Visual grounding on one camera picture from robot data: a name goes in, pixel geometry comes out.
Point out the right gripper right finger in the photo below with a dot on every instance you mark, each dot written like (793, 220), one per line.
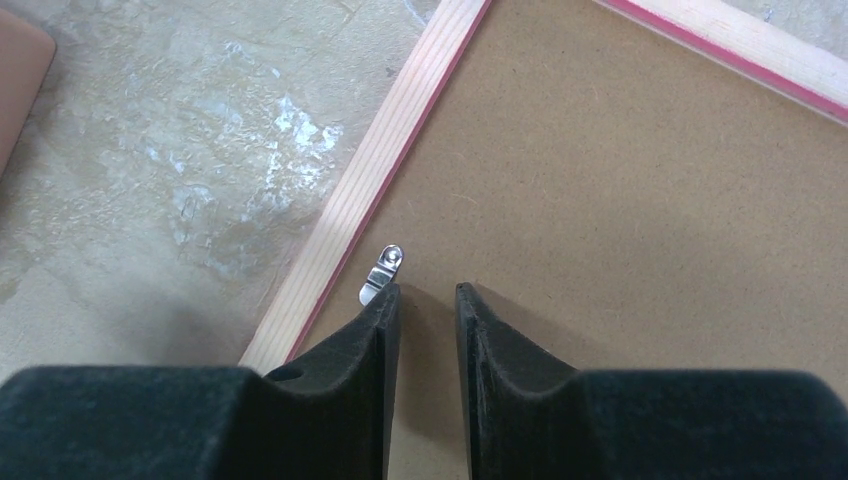
(530, 415)

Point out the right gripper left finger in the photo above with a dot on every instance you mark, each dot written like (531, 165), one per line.
(325, 415)

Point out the brown cardboard backing board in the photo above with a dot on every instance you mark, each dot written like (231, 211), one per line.
(619, 199)

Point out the pink wooden photo frame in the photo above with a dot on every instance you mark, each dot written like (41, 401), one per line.
(746, 44)

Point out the orange plastic desk organizer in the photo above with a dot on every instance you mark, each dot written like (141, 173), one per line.
(26, 55)

